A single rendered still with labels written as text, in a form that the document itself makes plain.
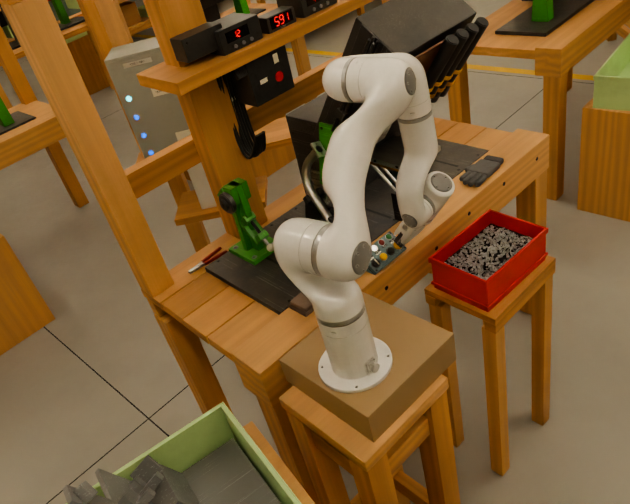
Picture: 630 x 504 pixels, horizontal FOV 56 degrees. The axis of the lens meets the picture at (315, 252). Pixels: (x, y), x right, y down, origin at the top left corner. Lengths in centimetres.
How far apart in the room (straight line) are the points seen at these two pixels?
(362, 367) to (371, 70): 69
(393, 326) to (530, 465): 103
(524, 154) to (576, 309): 94
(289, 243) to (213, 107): 85
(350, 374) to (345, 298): 22
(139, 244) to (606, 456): 182
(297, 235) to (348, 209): 13
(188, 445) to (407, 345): 60
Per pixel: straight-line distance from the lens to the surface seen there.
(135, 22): 956
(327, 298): 135
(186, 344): 228
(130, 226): 198
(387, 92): 130
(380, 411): 146
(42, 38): 179
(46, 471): 309
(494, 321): 183
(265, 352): 171
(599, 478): 248
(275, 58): 205
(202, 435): 157
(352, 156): 130
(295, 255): 129
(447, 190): 164
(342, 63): 139
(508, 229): 204
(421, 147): 157
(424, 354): 154
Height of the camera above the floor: 206
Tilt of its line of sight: 35 degrees down
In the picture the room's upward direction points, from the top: 15 degrees counter-clockwise
